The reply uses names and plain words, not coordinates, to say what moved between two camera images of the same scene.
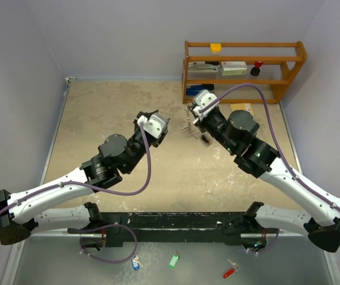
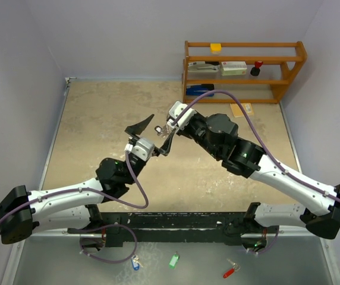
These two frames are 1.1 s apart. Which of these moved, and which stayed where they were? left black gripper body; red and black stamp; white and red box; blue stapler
Moved: left black gripper body
Stayed: white and red box; red and black stamp; blue stapler
